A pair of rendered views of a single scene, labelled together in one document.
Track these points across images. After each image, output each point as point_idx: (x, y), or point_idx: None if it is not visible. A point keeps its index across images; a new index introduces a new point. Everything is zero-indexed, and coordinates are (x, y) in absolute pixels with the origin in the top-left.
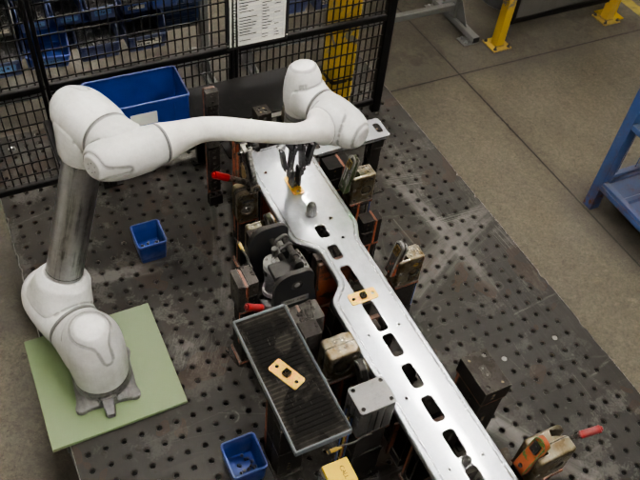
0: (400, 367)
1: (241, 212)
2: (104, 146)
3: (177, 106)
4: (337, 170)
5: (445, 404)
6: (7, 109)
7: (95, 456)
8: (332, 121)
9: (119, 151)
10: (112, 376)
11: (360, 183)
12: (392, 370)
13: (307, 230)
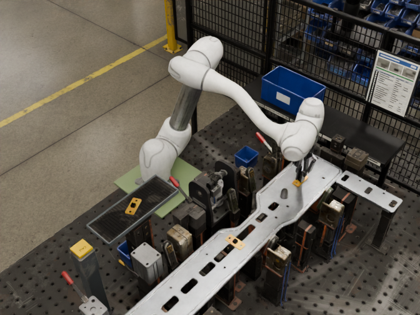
0: (192, 277)
1: (263, 168)
2: (177, 59)
3: (300, 103)
4: (337, 199)
5: (175, 310)
6: (250, 58)
7: (117, 198)
8: (283, 132)
9: (179, 64)
10: (147, 175)
11: (326, 209)
12: (187, 274)
13: (269, 199)
